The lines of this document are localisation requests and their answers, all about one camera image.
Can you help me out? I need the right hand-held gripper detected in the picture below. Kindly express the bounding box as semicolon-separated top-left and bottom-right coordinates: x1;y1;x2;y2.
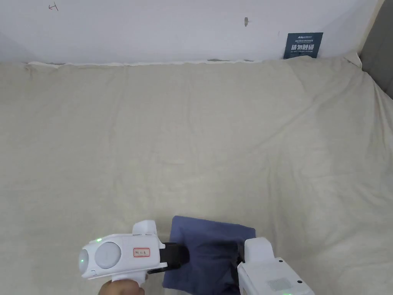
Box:
233;237;312;295

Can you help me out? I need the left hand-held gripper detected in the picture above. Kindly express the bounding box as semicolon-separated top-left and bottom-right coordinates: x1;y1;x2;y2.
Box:
79;220;191;287

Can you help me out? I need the dark blue garment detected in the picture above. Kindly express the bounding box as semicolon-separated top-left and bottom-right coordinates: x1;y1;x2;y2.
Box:
162;215;257;295

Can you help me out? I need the person's left hand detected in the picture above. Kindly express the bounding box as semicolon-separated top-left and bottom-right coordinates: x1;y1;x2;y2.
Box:
100;279;144;295

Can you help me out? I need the bed with beige sheet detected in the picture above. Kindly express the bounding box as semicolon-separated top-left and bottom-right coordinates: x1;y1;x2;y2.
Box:
0;51;393;295

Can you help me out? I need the dark blue printed card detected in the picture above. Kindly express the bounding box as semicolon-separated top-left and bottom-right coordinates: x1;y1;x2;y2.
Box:
282;32;324;60

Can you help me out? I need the grey padded headboard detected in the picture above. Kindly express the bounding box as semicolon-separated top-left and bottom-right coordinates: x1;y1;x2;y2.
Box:
358;0;393;100

